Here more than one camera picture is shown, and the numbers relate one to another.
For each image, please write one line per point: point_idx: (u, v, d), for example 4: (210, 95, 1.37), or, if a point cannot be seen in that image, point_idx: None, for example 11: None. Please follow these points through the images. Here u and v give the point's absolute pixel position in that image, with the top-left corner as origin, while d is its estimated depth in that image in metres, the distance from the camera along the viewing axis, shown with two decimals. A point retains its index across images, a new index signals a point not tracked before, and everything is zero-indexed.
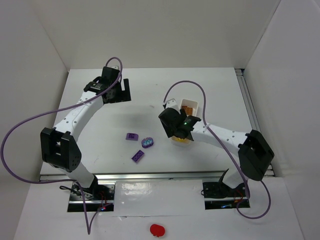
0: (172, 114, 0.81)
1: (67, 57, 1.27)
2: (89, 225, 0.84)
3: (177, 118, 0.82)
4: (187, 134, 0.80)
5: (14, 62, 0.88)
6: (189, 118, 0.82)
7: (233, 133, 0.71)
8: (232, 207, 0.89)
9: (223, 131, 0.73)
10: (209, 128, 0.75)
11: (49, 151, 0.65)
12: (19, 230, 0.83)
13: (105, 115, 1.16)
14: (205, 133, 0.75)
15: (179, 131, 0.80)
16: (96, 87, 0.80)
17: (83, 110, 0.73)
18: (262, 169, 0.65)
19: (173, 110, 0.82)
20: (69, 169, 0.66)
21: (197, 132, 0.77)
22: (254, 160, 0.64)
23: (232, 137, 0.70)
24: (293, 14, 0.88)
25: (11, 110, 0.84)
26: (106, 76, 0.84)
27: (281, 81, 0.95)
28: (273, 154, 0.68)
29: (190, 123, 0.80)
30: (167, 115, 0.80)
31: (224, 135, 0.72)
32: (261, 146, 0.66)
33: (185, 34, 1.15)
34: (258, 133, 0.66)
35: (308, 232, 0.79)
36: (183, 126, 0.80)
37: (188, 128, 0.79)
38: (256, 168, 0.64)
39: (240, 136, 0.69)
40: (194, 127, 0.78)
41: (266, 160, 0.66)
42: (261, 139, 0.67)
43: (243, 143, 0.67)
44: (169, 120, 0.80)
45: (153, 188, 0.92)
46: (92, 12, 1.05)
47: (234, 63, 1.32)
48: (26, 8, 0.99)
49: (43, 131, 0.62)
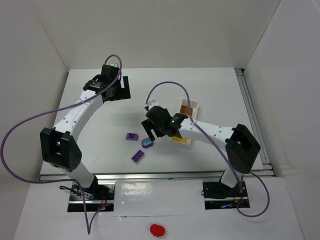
0: (159, 112, 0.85)
1: (67, 57, 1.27)
2: (89, 225, 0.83)
3: (164, 116, 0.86)
4: (175, 132, 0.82)
5: (14, 62, 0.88)
6: (177, 116, 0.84)
7: (220, 128, 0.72)
8: (232, 207, 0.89)
9: (209, 126, 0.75)
10: (196, 124, 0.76)
11: (50, 151, 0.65)
12: (19, 230, 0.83)
13: (104, 115, 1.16)
14: (192, 130, 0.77)
15: (168, 129, 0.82)
16: (96, 86, 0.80)
17: (82, 109, 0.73)
18: (249, 162, 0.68)
19: (160, 108, 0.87)
20: (69, 168, 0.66)
21: (185, 129, 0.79)
22: (242, 154, 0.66)
23: (219, 132, 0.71)
24: (293, 14, 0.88)
25: (11, 110, 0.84)
26: (106, 74, 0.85)
27: (280, 81, 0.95)
28: (259, 146, 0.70)
29: (178, 120, 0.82)
30: (155, 113, 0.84)
31: (211, 130, 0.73)
32: (248, 139, 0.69)
33: (185, 34, 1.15)
34: (244, 128, 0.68)
35: (308, 231, 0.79)
36: (171, 124, 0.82)
37: (175, 125, 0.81)
38: (243, 161, 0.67)
39: (227, 131, 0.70)
40: (182, 124, 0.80)
41: (252, 153, 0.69)
42: (247, 132, 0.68)
43: (230, 137, 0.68)
44: (157, 118, 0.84)
45: (153, 188, 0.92)
46: (92, 12, 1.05)
47: (234, 63, 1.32)
48: (26, 8, 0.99)
49: (43, 131, 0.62)
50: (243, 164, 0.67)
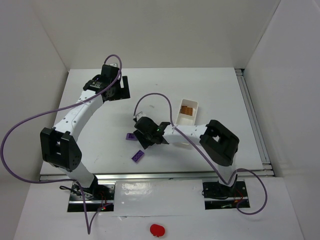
0: (147, 122, 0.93)
1: (67, 57, 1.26)
2: (89, 225, 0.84)
3: (151, 126, 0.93)
4: (162, 139, 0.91)
5: (13, 61, 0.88)
6: (161, 124, 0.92)
7: (196, 127, 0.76)
8: (232, 207, 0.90)
9: (187, 127, 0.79)
10: (176, 127, 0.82)
11: (50, 151, 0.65)
12: (19, 230, 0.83)
13: (104, 115, 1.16)
14: (174, 133, 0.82)
15: (154, 138, 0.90)
16: (96, 85, 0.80)
17: (82, 109, 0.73)
18: (229, 155, 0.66)
19: (148, 119, 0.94)
20: (69, 168, 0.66)
21: (168, 134, 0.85)
22: (219, 148, 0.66)
23: (195, 130, 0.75)
24: (294, 14, 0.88)
25: (11, 110, 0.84)
26: (106, 74, 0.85)
27: (281, 81, 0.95)
28: (237, 139, 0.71)
29: (162, 128, 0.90)
30: (142, 123, 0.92)
31: (188, 130, 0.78)
32: (223, 134, 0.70)
33: (185, 35, 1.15)
34: (217, 122, 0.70)
35: (308, 232, 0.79)
36: (157, 132, 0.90)
37: (160, 133, 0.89)
38: (222, 154, 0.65)
39: (201, 128, 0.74)
40: (166, 131, 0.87)
41: (232, 146, 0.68)
42: (221, 126, 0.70)
43: (204, 133, 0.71)
44: (144, 128, 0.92)
45: (153, 188, 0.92)
46: (92, 12, 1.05)
47: (234, 63, 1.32)
48: (26, 8, 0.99)
49: (43, 131, 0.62)
50: (222, 157, 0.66)
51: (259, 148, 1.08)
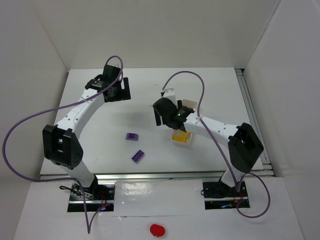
0: (166, 104, 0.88)
1: (67, 57, 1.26)
2: (89, 224, 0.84)
3: (170, 109, 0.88)
4: (180, 126, 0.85)
5: (13, 61, 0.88)
6: (183, 110, 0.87)
7: (224, 125, 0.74)
8: (232, 207, 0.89)
9: (215, 123, 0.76)
10: (202, 119, 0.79)
11: (52, 148, 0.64)
12: (19, 230, 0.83)
13: (104, 115, 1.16)
14: (197, 125, 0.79)
15: (173, 122, 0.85)
16: (98, 85, 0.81)
17: (84, 108, 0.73)
18: (250, 161, 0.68)
19: (167, 100, 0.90)
20: (71, 166, 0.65)
21: (190, 123, 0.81)
22: (243, 153, 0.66)
23: (224, 129, 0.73)
24: (293, 14, 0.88)
25: (10, 109, 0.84)
26: (108, 74, 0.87)
27: (281, 81, 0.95)
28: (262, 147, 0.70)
29: (184, 114, 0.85)
30: (162, 105, 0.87)
31: (215, 126, 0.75)
32: (251, 139, 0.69)
33: (185, 35, 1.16)
34: (248, 126, 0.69)
35: (308, 232, 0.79)
36: (177, 117, 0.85)
37: (180, 119, 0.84)
38: (245, 160, 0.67)
39: (231, 128, 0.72)
40: (187, 118, 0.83)
41: (254, 153, 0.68)
42: (251, 131, 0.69)
43: (233, 134, 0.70)
44: (163, 110, 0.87)
45: (153, 188, 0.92)
46: (92, 12, 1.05)
47: (234, 63, 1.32)
48: (26, 8, 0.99)
49: (46, 128, 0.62)
50: (244, 163, 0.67)
51: None
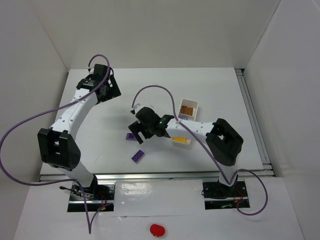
0: (149, 113, 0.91)
1: (67, 57, 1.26)
2: (90, 223, 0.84)
3: (154, 118, 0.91)
4: (164, 133, 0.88)
5: (13, 61, 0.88)
6: (164, 117, 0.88)
7: (201, 124, 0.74)
8: (232, 207, 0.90)
9: (192, 123, 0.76)
10: (181, 122, 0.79)
11: (49, 152, 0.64)
12: (19, 230, 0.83)
13: (104, 115, 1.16)
14: (178, 129, 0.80)
15: (157, 130, 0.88)
16: (89, 84, 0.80)
17: (78, 108, 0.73)
18: (232, 155, 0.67)
19: (149, 110, 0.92)
20: (69, 166, 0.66)
21: (171, 128, 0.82)
22: (222, 147, 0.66)
23: (201, 128, 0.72)
24: (294, 14, 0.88)
25: (11, 110, 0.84)
26: (99, 73, 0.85)
27: (281, 81, 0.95)
28: (241, 139, 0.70)
29: (165, 121, 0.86)
30: (145, 116, 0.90)
31: (192, 126, 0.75)
32: (229, 133, 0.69)
33: (185, 35, 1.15)
34: (223, 121, 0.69)
35: (308, 232, 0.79)
36: (159, 125, 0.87)
37: (163, 126, 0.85)
38: (226, 154, 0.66)
39: (207, 126, 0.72)
40: (169, 124, 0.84)
41: (235, 146, 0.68)
42: (227, 126, 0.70)
43: (210, 131, 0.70)
44: (146, 119, 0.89)
45: (153, 188, 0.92)
46: (92, 12, 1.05)
47: (234, 63, 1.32)
48: (26, 8, 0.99)
49: (41, 131, 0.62)
50: (226, 157, 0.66)
51: (259, 148, 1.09)
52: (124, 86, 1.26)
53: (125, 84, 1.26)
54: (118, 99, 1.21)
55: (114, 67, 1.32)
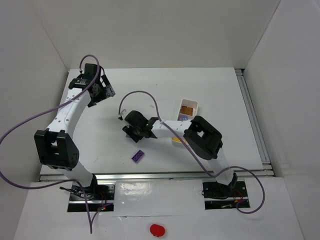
0: (137, 116, 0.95)
1: (67, 57, 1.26)
2: (91, 220, 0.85)
3: (141, 120, 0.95)
4: (151, 134, 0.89)
5: (13, 61, 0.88)
6: (151, 119, 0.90)
7: (181, 122, 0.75)
8: (232, 207, 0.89)
9: (174, 122, 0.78)
10: (163, 121, 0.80)
11: (47, 153, 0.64)
12: (19, 230, 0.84)
13: (104, 115, 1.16)
14: (161, 128, 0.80)
15: (143, 131, 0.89)
16: (81, 83, 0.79)
17: (72, 108, 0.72)
18: (211, 149, 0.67)
19: (137, 113, 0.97)
20: (69, 166, 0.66)
21: (156, 128, 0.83)
22: (200, 142, 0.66)
23: (181, 125, 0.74)
24: (294, 14, 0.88)
25: (11, 110, 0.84)
26: (89, 72, 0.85)
27: (281, 81, 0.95)
28: (219, 134, 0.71)
29: (152, 123, 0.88)
30: (133, 117, 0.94)
31: (173, 125, 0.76)
32: (206, 128, 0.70)
33: (185, 35, 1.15)
34: (200, 117, 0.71)
35: (308, 232, 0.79)
36: (146, 127, 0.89)
37: (149, 127, 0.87)
38: (204, 148, 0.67)
39: (187, 123, 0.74)
40: (154, 125, 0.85)
41: (214, 141, 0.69)
42: (205, 122, 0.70)
43: (188, 128, 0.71)
44: (134, 122, 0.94)
45: (153, 188, 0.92)
46: (92, 12, 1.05)
47: (234, 63, 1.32)
48: (26, 8, 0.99)
49: (37, 133, 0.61)
50: (204, 151, 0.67)
51: (259, 148, 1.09)
52: (124, 86, 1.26)
53: (125, 84, 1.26)
54: (118, 99, 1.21)
55: (114, 67, 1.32)
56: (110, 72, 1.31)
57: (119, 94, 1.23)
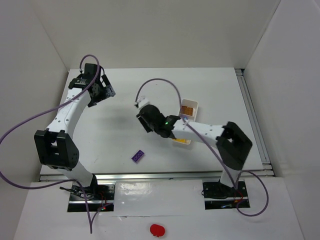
0: (154, 112, 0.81)
1: (67, 57, 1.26)
2: (91, 220, 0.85)
3: (159, 118, 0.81)
4: (170, 133, 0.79)
5: (13, 61, 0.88)
6: (170, 118, 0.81)
7: (211, 126, 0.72)
8: (232, 207, 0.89)
9: (200, 125, 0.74)
10: (188, 124, 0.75)
11: (47, 153, 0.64)
12: (19, 230, 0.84)
13: (104, 115, 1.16)
14: (185, 130, 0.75)
15: (162, 131, 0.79)
16: (81, 83, 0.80)
17: (72, 107, 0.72)
18: (242, 159, 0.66)
19: (156, 109, 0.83)
20: (69, 166, 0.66)
21: (178, 130, 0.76)
22: (232, 151, 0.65)
23: (210, 130, 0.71)
24: (294, 14, 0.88)
25: (10, 110, 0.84)
26: (89, 72, 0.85)
27: (281, 81, 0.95)
28: (250, 143, 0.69)
29: (171, 122, 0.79)
30: (149, 113, 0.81)
31: (201, 129, 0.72)
32: (239, 137, 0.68)
33: (185, 34, 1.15)
34: (233, 124, 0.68)
35: (308, 232, 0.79)
36: (165, 126, 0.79)
37: (169, 127, 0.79)
38: (236, 158, 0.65)
39: (217, 129, 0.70)
40: (175, 125, 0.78)
41: (245, 150, 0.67)
42: (237, 129, 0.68)
43: (220, 134, 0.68)
44: (151, 119, 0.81)
45: (153, 188, 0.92)
46: (92, 12, 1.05)
47: (234, 63, 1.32)
48: (26, 8, 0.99)
49: (37, 133, 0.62)
50: (235, 161, 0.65)
51: (259, 148, 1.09)
52: (124, 86, 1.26)
53: (125, 84, 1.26)
54: (118, 99, 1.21)
55: (114, 67, 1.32)
56: (110, 72, 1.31)
57: (119, 94, 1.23)
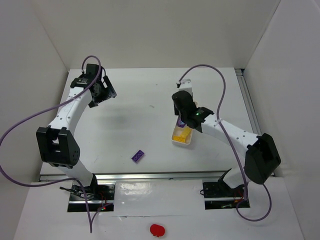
0: (187, 100, 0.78)
1: (67, 57, 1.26)
2: (91, 220, 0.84)
3: (191, 106, 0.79)
4: (197, 125, 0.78)
5: (13, 61, 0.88)
6: (202, 110, 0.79)
7: (244, 133, 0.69)
8: (232, 207, 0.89)
9: (234, 129, 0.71)
10: (221, 123, 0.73)
11: (48, 150, 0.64)
12: (19, 230, 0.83)
13: (104, 115, 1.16)
14: (215, 128, 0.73)
15: (190, 121, 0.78)
16: (83, 82, 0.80)
17: (74, 105, 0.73)
18: (265, 174, 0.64)
19: (189, 96, 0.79)
20: (70, 164, 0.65)
21: (208, 125, 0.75)
22: (259, 163, 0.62)
23: (243, 136, 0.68)
24: (294, 14, 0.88)
25: (11, 110, 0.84)
26: (91, 72, 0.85)
27: (281, 81, 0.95)
28: (279, 161, 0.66)
29: (202, 114, 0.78)
30: (183, 100, 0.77)
31: (234, 133, 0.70)
32: (271, 152, 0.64)
33: (185, 35, 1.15)
34: (269, 137, 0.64)
35: (308, 232, 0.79)
36: (195, 116, 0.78)
37: (199, 119, 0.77)
38: (261, 172, 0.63)
39: (251, 137, 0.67)
40: (206, 119, 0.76)
41: (271, 165, 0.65)
42: (272, 144, 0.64)
43: (252, 144, 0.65)
44: (183, 106, 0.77)
45: (153, 188, 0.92)
46: (92, 12, 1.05)
47: (234, 63, 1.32)
48: (26, 8, 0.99)
49: (39, 130, 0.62)
50: (258, 173, 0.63)
51: None
52: (124, 86, 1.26)
53: (125, 84, 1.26)
54: (118, 99, 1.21)
55: (114, 67, 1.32)
56: (110, 72, 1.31)
57: (119, 94, 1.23)
